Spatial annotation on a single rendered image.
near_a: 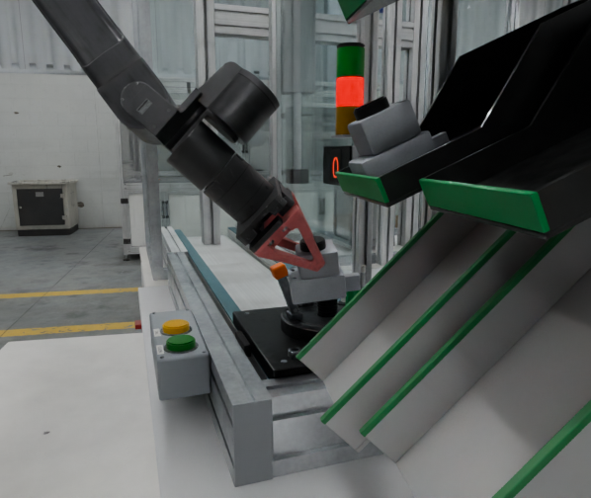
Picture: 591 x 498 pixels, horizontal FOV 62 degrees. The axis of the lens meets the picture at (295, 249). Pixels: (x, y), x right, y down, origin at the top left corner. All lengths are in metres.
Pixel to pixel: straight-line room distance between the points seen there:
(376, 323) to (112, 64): 0.38
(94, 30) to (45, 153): 8.45
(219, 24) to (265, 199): 1.29
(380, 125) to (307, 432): 0.36
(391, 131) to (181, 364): 0.43
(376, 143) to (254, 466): 0.38
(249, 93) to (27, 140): 8.62
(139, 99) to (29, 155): 8.57
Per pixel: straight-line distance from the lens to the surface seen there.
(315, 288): 0.57
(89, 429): 0.77
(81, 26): 0.60
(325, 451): 0.63
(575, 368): 0.38
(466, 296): 0.42
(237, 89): 0.54
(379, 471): 0.64
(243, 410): 0.57
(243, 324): 0.77
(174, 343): 0.71
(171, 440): 0.71
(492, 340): 0.41
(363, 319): 0.53
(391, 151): 0.42
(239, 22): 1.80
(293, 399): 0.58
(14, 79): 9.20
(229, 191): 0.53
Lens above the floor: 1.23
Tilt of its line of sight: 11 degrees down
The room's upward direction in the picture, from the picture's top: straight up
